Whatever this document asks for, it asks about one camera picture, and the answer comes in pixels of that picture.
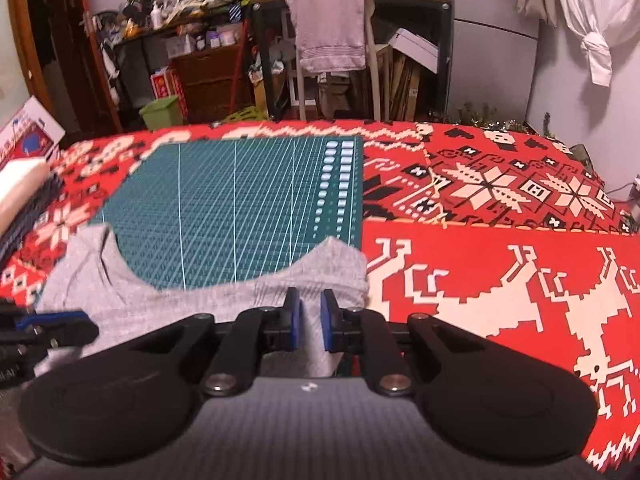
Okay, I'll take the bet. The green cutting mat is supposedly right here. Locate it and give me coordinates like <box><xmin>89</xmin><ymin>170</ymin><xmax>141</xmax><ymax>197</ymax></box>
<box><xmin>92</xmin><ymin>136</ymin><xmax>363</xmax><ymax>290</ymax></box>

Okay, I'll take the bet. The red white cardboard box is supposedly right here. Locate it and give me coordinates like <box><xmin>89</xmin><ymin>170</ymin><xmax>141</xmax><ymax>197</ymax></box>
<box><xmin>0</xmin><ymin>96</ymin><xmax>65</xmax><ymax>169</ymax></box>

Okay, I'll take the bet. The grey knit garment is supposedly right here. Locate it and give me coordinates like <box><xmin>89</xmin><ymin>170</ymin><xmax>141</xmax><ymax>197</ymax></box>
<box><xmin>36</xmin><ymin>224</ymin><xmax>369</xmax><ymax>377</ymax></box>

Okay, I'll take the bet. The white wooden chair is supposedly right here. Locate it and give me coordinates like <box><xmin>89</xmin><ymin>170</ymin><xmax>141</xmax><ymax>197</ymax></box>
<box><xmin>294</xmin><ymin>0</ymin><xmax>384</xmax><ymax>123</ymax></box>

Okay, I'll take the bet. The green garland with ornaments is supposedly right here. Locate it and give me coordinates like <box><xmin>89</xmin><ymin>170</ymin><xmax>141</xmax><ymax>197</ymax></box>
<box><xmin>456</xmin><ymin>101</ymin><xmax>527</xmax><ymax>133</ymax></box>

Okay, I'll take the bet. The green plastic bin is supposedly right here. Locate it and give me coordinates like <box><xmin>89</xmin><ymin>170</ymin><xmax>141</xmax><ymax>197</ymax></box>
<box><xmin>139</xmin><ymin>96</ymin><xmax>183</xmax><ymax>131</ymax></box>

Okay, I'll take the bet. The dark wooden drawer unit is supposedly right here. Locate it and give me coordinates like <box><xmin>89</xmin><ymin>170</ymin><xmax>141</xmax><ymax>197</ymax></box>
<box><xmin>169</xmin><ymin>44</ymin><xmax>254</xmax><ymax>124</ymax></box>

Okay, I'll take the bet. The lime green folding crate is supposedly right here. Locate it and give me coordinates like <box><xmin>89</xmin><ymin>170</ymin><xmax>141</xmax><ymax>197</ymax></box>
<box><xmin>221</xmin><ymin>106</ymin><xmax>269</xmax><ymax>124</ymax></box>

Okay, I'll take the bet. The pink towel on chair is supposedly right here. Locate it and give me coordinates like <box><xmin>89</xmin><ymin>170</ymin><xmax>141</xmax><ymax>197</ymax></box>
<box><xmin>285</xmin><ymin>0</ymin><xmax>371</xmax><ymax>74</ymax></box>

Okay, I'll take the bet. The red patterned blanket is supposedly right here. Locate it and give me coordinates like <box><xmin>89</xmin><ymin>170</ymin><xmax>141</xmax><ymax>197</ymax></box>
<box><xmin>1</xmin><ymin>122</ymin><xmax>639</xmax><ymax>478</ymax></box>

